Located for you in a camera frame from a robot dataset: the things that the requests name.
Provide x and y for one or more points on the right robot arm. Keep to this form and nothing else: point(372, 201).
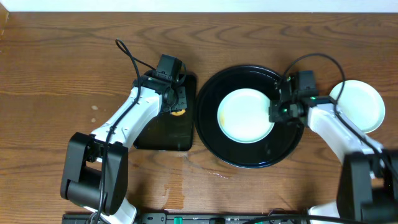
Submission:
point(367, 191)

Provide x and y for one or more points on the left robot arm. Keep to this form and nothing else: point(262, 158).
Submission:
point(158, 114)

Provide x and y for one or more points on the black round tray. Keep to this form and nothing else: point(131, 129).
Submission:
point(276, 146)

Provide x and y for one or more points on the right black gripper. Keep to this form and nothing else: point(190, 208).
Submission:
point(274, 115)

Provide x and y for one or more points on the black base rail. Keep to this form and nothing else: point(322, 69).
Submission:
point(163, 218)

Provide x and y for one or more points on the black rectangular tray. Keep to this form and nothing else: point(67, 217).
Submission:
point(167, 132)

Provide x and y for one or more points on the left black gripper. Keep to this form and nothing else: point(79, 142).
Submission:
point(180, 105)

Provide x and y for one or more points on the green and yellow sponge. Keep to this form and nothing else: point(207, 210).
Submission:
point(178, 113)

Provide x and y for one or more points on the light blue plate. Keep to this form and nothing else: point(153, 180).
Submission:
point(243, 116)
point(363, 105)

